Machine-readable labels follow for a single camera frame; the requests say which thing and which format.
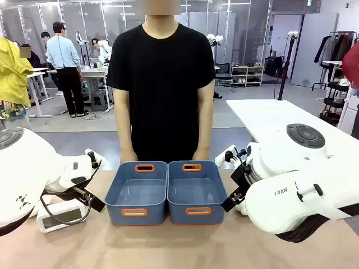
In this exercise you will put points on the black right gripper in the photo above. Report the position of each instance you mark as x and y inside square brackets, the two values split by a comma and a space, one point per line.
[238, 179]

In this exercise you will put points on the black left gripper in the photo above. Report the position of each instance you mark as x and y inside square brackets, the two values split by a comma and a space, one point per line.
[96, 202]

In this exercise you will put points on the thick white digital clock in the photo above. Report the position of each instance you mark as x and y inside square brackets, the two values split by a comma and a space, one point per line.
[60, 217]

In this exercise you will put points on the person's right forearm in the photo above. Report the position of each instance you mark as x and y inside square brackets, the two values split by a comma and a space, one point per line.
[124, 131]

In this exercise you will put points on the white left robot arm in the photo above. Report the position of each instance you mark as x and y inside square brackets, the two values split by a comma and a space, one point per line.
[25, 168]

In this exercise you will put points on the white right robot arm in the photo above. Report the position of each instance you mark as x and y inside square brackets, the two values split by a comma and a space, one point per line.
[294, 196]

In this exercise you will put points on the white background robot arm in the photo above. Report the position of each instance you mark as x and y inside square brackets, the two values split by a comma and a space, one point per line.
[214, 39]

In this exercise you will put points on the person's left forearm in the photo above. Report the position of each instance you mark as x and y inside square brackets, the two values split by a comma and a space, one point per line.
[206, 130]

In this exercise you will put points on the person's left hand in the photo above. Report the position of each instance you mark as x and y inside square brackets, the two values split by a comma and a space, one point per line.
[201, 154]

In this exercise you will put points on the person's right hand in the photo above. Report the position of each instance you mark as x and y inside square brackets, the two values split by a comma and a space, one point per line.
[128, 157]

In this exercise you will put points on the large white table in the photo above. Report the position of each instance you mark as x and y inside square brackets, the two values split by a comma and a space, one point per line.
[266, 117]

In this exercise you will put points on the black braided right arm sleeve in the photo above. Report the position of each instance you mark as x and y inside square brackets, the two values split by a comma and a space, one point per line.
[308, 228]

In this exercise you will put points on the grey step stool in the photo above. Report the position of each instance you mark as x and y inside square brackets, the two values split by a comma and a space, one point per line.
[99, 100]

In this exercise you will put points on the wooden shoe rack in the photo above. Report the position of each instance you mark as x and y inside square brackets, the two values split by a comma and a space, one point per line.
[246, 75]

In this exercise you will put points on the black office chair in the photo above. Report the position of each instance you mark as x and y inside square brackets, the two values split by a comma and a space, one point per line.
[223, 74]

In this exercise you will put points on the black bag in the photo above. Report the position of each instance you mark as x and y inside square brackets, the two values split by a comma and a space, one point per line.
[274, 66]

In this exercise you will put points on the black tripod stand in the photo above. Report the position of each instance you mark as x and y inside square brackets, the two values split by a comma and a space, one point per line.
[286, 67]

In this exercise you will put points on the person in black t-shirt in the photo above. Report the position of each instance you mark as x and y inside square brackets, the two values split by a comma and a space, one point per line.
[161, 84]

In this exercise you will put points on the floral patterned cloth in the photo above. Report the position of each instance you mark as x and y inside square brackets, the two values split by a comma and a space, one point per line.
[11, 112]

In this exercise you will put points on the black utility cart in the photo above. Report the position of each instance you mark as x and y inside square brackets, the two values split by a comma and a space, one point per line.
[335, 98]

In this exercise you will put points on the white background desk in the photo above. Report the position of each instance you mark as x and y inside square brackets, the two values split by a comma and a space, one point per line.
[37, 84]

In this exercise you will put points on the grey partition panel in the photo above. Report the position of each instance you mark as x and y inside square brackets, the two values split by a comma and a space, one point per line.
[314, 50]

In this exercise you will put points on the man in light-blue shirt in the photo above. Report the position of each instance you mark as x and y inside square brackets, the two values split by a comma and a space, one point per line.
[63, 56]

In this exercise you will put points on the yellow jacket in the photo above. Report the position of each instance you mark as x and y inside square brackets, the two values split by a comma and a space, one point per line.
[12, 75]

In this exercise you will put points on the person in white top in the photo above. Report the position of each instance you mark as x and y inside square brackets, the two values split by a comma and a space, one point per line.
[102, 49]

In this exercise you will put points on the seated person in dark clothes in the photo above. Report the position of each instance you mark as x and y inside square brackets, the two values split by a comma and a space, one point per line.
[35, 60]

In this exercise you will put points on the red garment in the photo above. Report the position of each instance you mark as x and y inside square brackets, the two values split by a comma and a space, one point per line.
[352, 67]

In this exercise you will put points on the clothes rack with coats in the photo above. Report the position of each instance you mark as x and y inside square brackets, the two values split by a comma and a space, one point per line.
[333, 47]

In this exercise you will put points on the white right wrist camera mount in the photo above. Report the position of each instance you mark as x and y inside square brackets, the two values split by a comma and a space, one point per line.
[223, 158]

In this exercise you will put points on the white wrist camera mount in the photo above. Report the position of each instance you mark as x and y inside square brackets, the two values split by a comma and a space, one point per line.
[223, 158]
[96, 157]

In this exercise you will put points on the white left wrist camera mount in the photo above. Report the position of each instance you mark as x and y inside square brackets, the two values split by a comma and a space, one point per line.
[96, 157]

